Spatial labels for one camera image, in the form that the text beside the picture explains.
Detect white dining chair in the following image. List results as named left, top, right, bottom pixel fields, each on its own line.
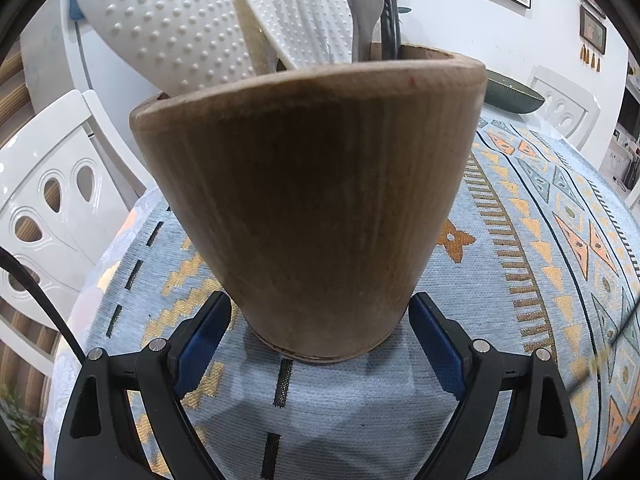
left=0, top=89, right=156, bottom=331
left=527, top=65, right=601, bottom=151

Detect wooden utensil holder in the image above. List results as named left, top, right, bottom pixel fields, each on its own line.
left=129, top=45, right=488, bottom=363

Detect dark green ribbed bowl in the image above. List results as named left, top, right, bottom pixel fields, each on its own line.
left=484, top=71, right=546, bottom=116

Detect dark shelf unit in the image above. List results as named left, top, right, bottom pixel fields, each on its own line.
left=612, top=60, right=640, bottom=196

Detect patterned light blue tablecloth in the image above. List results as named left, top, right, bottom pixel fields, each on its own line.
left=42, top=105, right=640, bottom=480

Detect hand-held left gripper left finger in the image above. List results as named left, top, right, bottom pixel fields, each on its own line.
left=54, top=290, right=233, bottom=480

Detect green potted plant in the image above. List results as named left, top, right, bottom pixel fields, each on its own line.
left=0, top=385, right=43, bottom=461

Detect white refrigerator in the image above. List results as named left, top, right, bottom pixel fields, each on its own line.
left=20, top=0, right=91, bottom=106

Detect hanging brown tassels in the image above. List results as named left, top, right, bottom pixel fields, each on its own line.
left=580, top=42, right=601, bottom=73

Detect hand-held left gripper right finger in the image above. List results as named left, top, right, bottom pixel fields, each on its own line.
left=409, top=291, right=585, bottom=480

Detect large white dotted ladle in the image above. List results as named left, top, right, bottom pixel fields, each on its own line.
left=70, top=0, right=256, bottom=96

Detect black cable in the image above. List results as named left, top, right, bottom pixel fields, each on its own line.
left=0, top=247, right=86, bottom=361

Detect white dotted spoon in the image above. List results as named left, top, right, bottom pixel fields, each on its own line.
left=229, top=0, right=357, bottom=70

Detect grey spoon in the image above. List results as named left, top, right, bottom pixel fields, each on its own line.
left=337, top=0, right=383, bottom=61

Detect small framed wall picture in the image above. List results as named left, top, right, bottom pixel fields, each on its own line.
left=579, top=4, right=607, bottom=53

